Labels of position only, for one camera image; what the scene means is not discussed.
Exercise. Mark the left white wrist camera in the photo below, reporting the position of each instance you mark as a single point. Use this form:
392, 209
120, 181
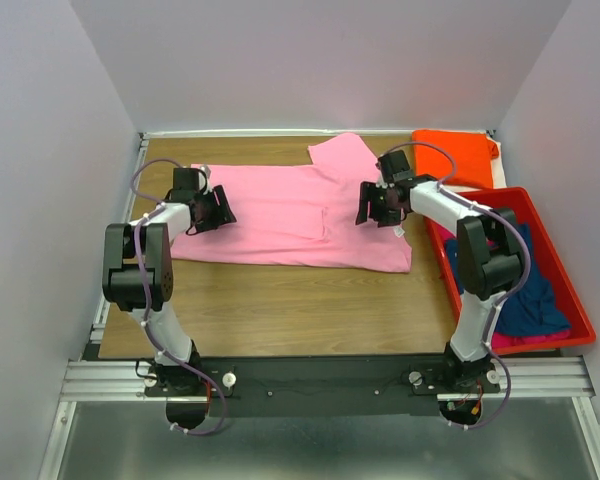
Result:
204, 174

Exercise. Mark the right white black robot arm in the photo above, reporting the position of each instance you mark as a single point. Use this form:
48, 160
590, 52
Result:
493, 263

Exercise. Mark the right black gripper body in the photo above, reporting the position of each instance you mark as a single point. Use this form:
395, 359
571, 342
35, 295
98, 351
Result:
380, 197

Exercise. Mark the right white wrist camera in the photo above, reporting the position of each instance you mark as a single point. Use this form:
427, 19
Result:
383, 185

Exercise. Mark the folded orange t shirt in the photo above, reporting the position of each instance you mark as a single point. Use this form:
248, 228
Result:
473, 154

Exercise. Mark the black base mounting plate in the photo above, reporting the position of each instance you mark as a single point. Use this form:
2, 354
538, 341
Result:
227, 388

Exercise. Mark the magenta t shirt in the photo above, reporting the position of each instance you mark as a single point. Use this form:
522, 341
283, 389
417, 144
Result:
525, 341

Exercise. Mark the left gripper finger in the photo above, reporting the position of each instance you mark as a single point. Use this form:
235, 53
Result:
204, 220
224, 212

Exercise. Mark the light pink t shirt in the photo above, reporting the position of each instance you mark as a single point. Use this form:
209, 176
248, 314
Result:
301, 215

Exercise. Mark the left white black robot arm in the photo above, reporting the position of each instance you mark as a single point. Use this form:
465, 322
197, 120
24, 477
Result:
138, 275

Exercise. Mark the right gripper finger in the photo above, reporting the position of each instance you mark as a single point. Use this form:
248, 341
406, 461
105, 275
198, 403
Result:
367, 203
386, 216

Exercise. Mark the navy blue t shirt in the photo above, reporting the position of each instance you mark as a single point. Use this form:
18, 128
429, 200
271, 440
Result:
540, 305

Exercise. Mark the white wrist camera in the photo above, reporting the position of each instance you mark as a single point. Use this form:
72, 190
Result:
383, 185
204, 174

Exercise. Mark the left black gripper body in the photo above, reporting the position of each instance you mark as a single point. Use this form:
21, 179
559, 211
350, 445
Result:
207, 202

